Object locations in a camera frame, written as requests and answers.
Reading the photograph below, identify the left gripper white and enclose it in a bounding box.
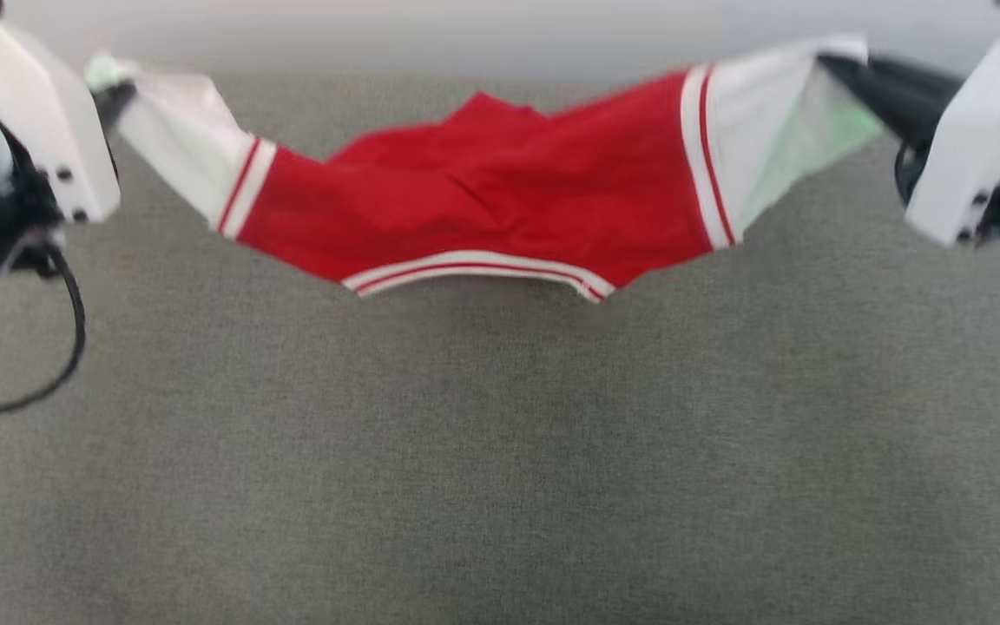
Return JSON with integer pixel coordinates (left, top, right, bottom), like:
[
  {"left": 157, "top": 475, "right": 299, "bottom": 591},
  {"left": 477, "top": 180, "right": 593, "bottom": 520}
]
[{"left": 0, "top": 9, "right": 138, "bottom": 224}]

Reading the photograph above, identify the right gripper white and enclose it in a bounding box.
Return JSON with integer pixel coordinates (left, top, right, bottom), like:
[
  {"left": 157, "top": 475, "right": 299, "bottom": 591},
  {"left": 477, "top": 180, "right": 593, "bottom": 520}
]
[{"left": 817, "top": 22, "right": 1000, "bottom": 248}]

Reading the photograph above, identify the red garment with white trim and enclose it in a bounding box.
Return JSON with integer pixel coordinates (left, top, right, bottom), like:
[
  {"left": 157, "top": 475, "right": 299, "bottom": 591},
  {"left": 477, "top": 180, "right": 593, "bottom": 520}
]
[{"left": 88, "top": 35, "right": 887, "bottom": 303}]

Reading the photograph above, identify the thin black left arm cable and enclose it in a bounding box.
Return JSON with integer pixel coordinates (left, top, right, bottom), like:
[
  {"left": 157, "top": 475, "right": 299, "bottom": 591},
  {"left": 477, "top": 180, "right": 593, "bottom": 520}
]
[{"left": 0, "top": 247, "right": 89, "bottom": 424}]

